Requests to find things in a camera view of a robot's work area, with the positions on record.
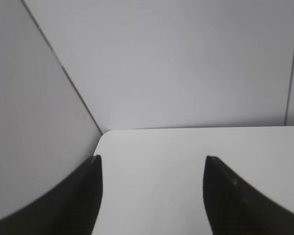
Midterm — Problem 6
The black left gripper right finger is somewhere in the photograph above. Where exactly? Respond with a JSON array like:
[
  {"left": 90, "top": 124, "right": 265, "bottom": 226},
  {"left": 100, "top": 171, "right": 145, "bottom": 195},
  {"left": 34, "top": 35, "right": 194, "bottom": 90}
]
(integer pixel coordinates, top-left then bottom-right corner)
[{"left": 202, "top": 156, "right": 294, "bottom": 235}]

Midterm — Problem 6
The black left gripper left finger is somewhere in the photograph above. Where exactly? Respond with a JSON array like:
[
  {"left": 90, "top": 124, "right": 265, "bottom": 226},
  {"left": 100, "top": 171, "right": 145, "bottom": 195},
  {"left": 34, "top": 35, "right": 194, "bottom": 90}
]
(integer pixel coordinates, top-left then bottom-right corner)
[{"left": 0, "top": 155, "right": 102, "bottom": 235}]

